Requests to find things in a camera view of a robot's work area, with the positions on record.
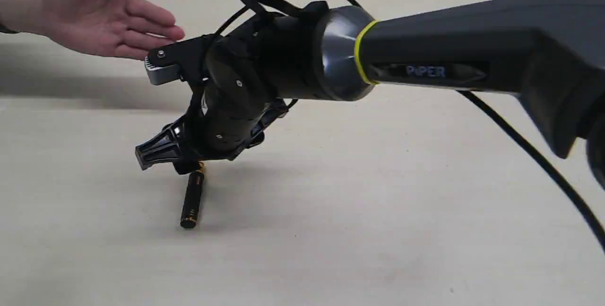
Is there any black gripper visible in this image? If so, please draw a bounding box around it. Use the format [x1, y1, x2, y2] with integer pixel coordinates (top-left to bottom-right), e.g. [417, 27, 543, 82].
[135, 87, 289, 175]

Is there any black gold screwdriver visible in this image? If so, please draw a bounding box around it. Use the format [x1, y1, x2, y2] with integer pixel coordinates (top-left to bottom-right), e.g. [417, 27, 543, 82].
[180, 162, 205, 230]

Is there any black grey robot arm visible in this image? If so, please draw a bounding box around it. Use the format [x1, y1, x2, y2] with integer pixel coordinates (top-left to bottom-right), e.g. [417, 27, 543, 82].
[135, 0, 605, 184]

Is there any person's forearm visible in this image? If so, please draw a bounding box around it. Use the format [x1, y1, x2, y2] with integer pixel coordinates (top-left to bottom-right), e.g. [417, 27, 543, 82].
[0, 0, 47, 36]

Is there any person's bare hand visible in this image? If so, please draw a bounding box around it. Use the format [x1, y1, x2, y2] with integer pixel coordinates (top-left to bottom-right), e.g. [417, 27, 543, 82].
[41, 0, 185, 60]

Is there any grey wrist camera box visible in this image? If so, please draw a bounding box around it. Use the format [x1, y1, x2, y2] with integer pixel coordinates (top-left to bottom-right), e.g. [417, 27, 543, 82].
[144, 34, 212, 86]

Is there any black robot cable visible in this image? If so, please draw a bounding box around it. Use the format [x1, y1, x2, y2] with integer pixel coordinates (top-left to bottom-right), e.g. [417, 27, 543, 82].
[215, 0, 605, 250]

